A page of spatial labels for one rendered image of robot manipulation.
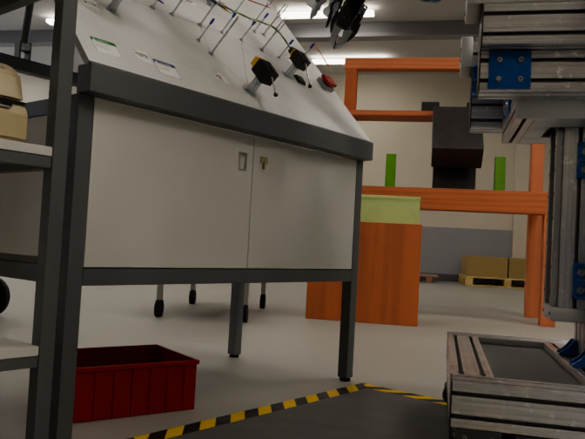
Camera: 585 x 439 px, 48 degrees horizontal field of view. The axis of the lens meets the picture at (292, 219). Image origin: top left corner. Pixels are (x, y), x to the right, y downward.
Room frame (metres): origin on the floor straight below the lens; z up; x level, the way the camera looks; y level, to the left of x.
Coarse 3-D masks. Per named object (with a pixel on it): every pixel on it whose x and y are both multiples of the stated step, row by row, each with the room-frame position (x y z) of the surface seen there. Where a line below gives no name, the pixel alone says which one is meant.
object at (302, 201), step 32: (256, 160) 1.94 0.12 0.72; (288, 160) 2.06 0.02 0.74; (320, 160) 2.19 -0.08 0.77; (352, 160) 2.33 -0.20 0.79; (256, 192) 1.95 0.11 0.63; (288, 192) 2.06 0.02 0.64; (320, 192) 2.19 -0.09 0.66; (352, 192) 2.34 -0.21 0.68; (256, 224) 1.95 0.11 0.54; (288, 224) 2.07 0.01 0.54; (320, 224) 2.20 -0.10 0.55; (352, 224) 2.35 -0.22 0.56; (256, 256) 1.96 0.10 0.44; (288, 256) 2.08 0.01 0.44; (320, 256) 2.21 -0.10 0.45
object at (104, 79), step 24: (96, 72) 1.46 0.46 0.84; (120, 72) 1.51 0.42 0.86; (96, 96) 1.50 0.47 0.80; (120, 96) 1.51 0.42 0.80; (144, 96) 1.56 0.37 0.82; (168, 96) 1.62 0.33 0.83; (192, 96) 1.68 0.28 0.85; (192, 120) 1.75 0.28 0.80; (216, 120) 1.75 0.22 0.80; (240, 120) 1.82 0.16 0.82; (264, 120) 1.90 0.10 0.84; (288, 120) 1.98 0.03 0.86; (312, 144) 2.08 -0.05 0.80; (336, 144) 2.18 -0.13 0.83; (360, 144) 2.30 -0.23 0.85
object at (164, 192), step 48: (96, 144) 1.51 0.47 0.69; (144, 144) 1.62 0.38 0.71; (192, 144) 1.74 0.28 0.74; (240, 144) 1.89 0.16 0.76; (96, 192) 1.52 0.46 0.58; (144, 192) 1.63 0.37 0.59; (192, 192) 1.75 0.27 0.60; (240, 192) 1.89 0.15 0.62; (96, 240) 1.53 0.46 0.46; (144, 240) 1.63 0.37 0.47; (192, 240) 1.76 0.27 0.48; (240, 240) 1.90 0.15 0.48
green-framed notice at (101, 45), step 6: (90, 36) 1.53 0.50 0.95; (96, 42) 1.53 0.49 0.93; (102, 42) 1.55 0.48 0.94; (108, 42) 1.57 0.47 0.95; (96, 48) 1.51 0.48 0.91; (102, 48) 1.53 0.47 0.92; (108, 48) 1.55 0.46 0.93; (114, 48) 1.57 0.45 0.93; (108, 54) 1.53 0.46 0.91; (114, 54) 1.55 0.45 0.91; (120, 54) 1.57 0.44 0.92
